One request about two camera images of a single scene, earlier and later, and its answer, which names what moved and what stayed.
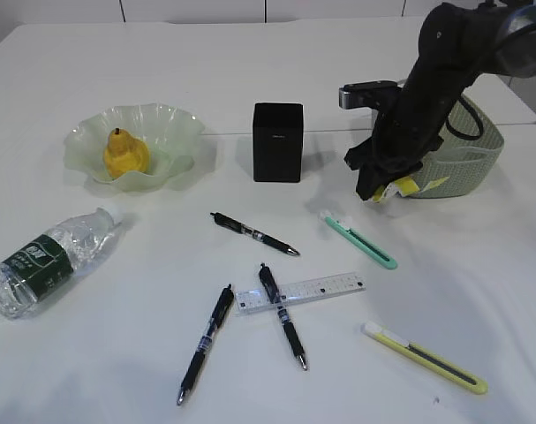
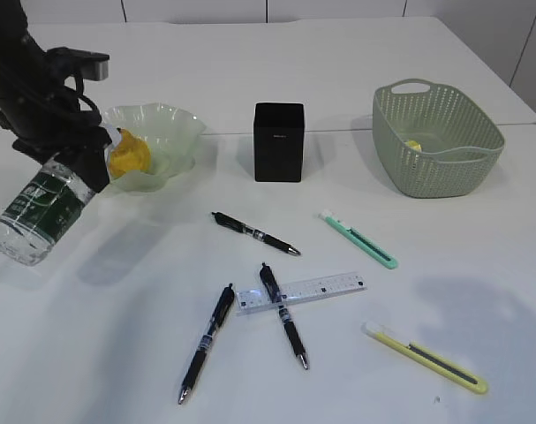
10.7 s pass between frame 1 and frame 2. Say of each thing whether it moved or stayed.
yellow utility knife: stayed
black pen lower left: stayed
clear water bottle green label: moved
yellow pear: stayed
